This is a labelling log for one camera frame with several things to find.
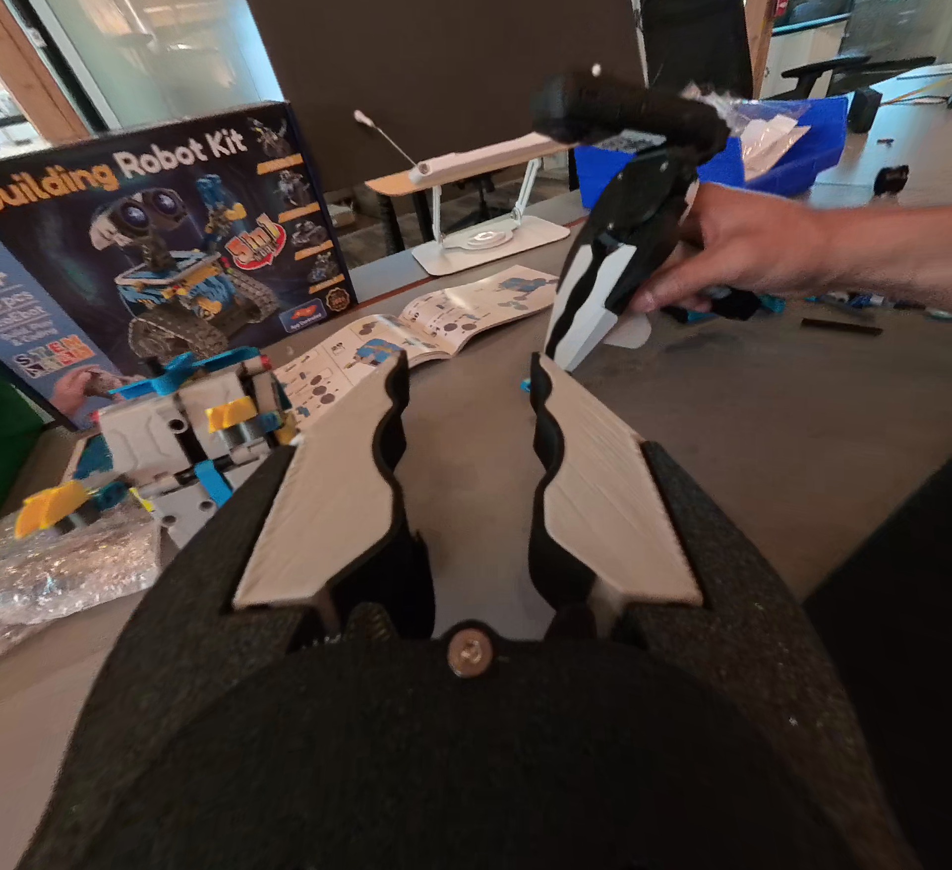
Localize person's right forearm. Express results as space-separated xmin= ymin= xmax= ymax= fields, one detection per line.
xmin=811 ymin=199 xmax=952 ymax=311

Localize pile of building pieces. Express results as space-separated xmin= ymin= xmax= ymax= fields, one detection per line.
xmin=759 ymin=288 xmax=952 ymax=326

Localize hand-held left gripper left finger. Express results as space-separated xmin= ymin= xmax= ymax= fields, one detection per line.
xmin=232 ymin=349 xmax=436 ymax=636

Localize white book stand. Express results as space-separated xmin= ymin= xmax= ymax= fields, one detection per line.
xmin=353 ymin=110 xmax=574 ymax=277

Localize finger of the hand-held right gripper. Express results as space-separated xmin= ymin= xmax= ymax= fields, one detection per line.
xmin=545 ymin=232 xmax=620 ymax=367
xmin=565 ymin=244 xmax=639 ymax=373

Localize dark blue robot kit box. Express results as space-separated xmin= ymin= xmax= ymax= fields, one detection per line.
xmin=0 ymin=100 xmax=358 ymax=432

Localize grey desk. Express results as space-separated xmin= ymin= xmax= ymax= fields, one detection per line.
xmin=0 ymin=66 xmax=952 ymax=849

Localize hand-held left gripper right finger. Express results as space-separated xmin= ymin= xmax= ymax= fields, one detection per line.
xmin=528 ymin=351 xmax=705 ymax=639

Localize large black board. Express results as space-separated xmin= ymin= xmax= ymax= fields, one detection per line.
xmin=216 ymin=0 xmax=648 ymax=194

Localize person's right hand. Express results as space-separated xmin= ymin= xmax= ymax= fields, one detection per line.
xmin=627 ymin=182 xmax=828 ymax=316

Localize open instruction booklet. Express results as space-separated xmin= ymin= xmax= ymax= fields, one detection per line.
xmin=271 ymin=263 xmax=562 ymax=432

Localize black office chair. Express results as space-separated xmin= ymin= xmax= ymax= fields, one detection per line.
xmin=640 ymin=0 xmax=938 ymax=101

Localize blue plastic bin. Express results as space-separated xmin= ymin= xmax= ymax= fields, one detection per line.
xmin=573 ymin=96 xmax=849 ymax=209

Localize clear plastic bags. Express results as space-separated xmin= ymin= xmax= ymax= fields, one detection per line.
xmin=680 ymin=83 xmax=812 ymax=179

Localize crinkled clear plastic bag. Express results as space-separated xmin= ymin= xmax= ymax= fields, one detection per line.
xmin=0 ymin=505 xmax=161 ymax=651

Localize grey and blue toy robot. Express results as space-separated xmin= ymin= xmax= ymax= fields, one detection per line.
xmin=15 ymin=345 xmax=302 ymax=551

